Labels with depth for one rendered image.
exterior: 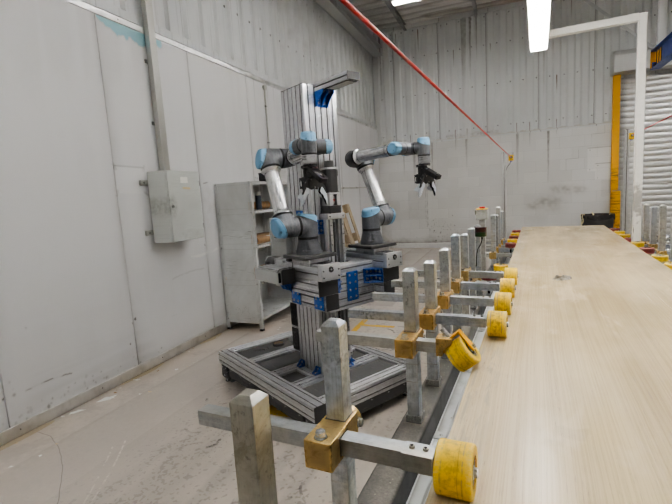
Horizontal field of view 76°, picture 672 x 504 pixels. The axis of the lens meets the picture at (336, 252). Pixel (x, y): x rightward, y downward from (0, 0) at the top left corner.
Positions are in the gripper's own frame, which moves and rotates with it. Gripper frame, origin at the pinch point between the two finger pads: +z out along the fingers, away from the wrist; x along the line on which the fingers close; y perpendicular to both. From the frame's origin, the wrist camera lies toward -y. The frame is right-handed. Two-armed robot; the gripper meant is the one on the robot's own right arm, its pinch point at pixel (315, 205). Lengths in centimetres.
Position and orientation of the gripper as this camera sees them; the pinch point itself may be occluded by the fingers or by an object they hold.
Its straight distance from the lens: 210.3
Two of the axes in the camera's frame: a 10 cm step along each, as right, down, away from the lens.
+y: -6.2, -0.7, 7.8
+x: -7.8, 1.3, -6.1
